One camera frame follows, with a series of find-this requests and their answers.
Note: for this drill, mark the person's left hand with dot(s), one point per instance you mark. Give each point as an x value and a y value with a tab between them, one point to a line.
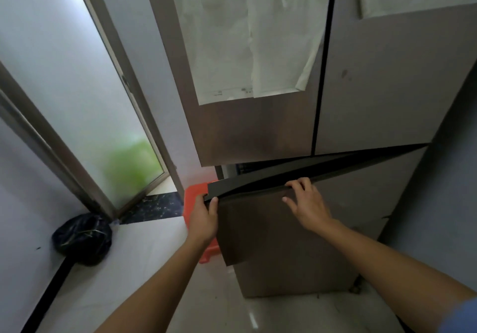
201	221

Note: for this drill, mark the person's right hand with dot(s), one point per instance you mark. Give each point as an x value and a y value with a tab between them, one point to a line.
309	204

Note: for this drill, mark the fridge compartment door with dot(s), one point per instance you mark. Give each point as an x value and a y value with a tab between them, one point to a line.
298	228

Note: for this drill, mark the beige refrigerator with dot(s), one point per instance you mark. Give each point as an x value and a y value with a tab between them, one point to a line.
372	83

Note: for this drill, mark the person's right forearm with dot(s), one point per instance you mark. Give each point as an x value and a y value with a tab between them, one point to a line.
402	273

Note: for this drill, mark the person's left forearm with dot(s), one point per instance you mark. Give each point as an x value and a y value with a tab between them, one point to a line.
149	291

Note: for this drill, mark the person's blue right sleeve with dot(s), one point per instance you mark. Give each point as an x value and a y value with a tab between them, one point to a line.
462	318

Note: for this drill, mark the orange plastic stool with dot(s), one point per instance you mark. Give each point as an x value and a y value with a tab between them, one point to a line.
193	202

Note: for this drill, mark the black trash bag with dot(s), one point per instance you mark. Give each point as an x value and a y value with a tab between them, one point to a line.
82	237

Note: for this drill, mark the frosted glass door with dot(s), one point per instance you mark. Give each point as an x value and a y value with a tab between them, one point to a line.
67	83
123	64

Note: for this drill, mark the wide paper sheet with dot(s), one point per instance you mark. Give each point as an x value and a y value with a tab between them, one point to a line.
223	38

